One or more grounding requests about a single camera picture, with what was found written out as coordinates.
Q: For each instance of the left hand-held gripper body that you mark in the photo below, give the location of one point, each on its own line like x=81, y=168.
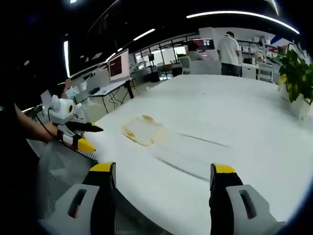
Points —
x=62, y=110

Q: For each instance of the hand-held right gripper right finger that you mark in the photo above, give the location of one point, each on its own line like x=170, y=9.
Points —
x=234, y=215

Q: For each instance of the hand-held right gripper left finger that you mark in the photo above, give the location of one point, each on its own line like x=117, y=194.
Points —
x=80, y=215

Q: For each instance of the yellowish plastic buckle part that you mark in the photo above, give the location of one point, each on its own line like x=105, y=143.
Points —
x=129, y=134
x=148, y=118

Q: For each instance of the person's left hand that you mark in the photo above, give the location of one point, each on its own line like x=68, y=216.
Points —
x=51, y=132

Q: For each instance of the white office desk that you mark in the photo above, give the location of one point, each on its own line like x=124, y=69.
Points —
x=111, y=86

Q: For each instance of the upright light strip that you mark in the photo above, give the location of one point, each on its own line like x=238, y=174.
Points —
x=66, y=58

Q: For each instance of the computer monitor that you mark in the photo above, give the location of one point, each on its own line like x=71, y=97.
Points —
x=119, y=65

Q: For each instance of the short ceiling light strip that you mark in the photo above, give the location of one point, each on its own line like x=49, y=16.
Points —
x=144, y=34

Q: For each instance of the white office chair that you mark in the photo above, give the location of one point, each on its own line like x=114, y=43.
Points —
x=184, y=64

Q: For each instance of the white plant pot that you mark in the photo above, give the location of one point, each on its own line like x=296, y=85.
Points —
x=299, y=107

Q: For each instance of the white low cabinet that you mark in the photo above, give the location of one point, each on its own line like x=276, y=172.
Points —
x=250, y=70

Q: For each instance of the green potted plant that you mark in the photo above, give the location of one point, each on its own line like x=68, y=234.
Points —
x=297, y=71

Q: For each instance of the white storage shelf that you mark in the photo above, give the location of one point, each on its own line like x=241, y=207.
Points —
x=265, y=58

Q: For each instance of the long curved ceiling light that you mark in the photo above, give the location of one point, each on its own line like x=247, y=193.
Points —
x=244, y=14

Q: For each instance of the wall screen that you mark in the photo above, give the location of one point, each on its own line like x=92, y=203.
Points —
x=205, y=44

